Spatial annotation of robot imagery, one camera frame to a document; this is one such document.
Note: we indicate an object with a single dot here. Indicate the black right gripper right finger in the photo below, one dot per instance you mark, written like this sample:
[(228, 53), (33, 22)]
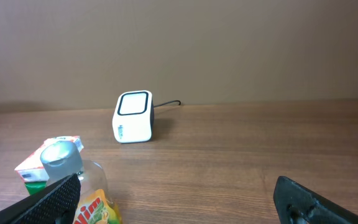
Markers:
[(297, 204)]

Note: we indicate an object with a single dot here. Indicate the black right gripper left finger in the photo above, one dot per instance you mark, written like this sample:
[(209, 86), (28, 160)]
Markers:
[(56, 203)]

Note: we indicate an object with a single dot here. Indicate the red white tissue box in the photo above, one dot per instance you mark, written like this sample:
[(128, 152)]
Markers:
[(32, 168)]

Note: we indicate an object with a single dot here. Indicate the yellow dish soap bottle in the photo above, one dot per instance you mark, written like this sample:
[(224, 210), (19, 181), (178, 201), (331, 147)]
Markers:
[(96, 205)]

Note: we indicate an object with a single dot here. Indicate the green lidded small jar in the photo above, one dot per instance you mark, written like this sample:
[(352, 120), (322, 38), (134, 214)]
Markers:
[(34, 187)]

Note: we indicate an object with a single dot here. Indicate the white barcode scanner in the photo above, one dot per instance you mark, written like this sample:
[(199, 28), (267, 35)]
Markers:
[(133, 117)]

